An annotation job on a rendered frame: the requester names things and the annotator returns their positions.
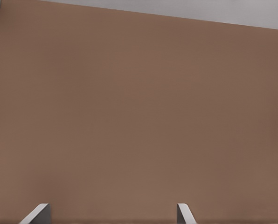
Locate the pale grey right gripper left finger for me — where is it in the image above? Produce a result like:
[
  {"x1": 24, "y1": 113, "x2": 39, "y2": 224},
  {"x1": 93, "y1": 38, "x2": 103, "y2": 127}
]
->
[{"x1": 19, "y1": 203, "x2": 51, "y2": 224}]

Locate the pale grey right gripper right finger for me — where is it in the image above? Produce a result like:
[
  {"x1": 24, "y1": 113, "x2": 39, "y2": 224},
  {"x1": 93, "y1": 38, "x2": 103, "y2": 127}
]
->
[{"x1": 177, "y1": 203, "x2": 197, "y2": 224}]

